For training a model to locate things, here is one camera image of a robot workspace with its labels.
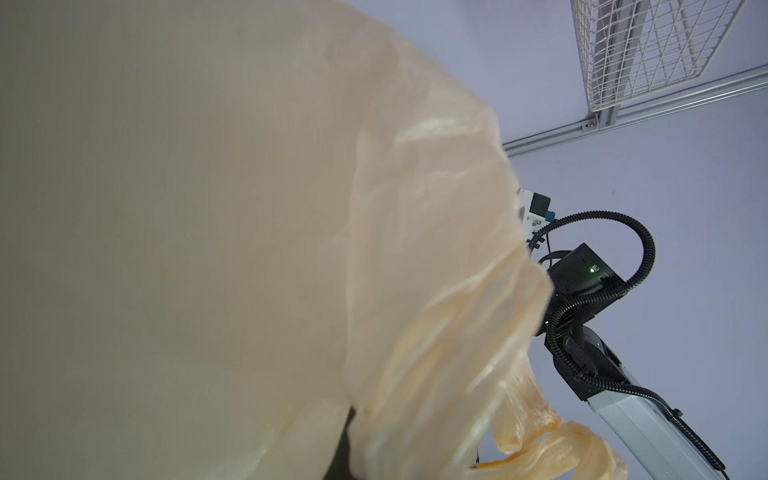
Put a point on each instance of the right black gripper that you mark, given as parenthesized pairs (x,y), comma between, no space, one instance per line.
(576,273)

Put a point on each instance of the cream banana print plastic bag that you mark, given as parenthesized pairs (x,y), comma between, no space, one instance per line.
(234,232)

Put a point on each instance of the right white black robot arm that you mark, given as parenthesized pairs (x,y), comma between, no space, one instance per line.
(653,431)

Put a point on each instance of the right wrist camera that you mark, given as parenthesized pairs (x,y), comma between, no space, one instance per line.
(534,212)

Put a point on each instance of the white wire wall basket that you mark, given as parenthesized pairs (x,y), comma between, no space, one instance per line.
(630,49)

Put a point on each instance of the aluminium frame back bar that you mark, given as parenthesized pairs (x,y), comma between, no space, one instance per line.
(616,117)

